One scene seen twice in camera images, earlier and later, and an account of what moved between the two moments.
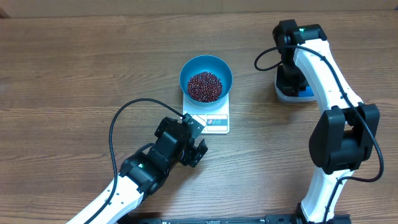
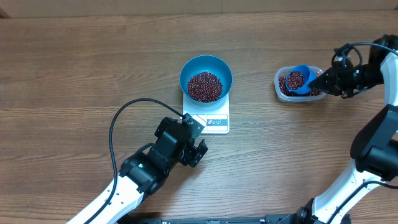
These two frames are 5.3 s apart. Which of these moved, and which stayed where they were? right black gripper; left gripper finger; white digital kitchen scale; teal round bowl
Moved: right black gripper
Stayed: white digital kitchen scale; teal round bowl; left gripper finger
